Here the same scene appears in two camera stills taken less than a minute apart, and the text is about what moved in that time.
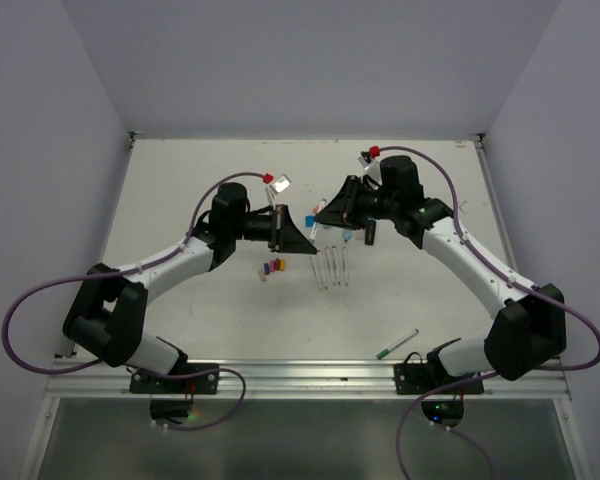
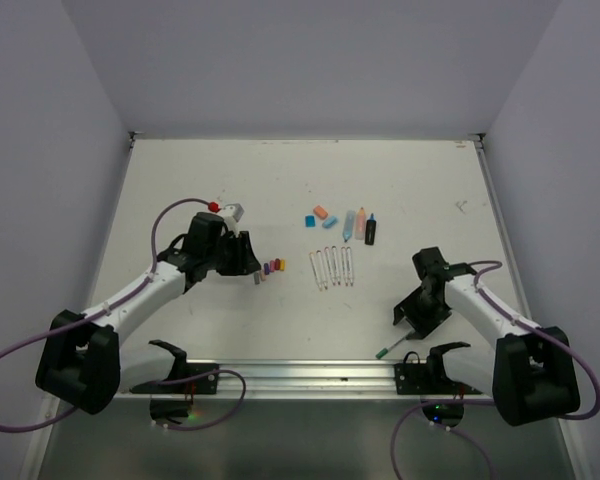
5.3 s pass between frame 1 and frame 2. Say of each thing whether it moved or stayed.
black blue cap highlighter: stayed
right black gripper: moved
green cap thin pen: stayed
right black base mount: stayed
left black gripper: moved
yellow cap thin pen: stayed
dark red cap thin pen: moved
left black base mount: stayed
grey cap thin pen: moved
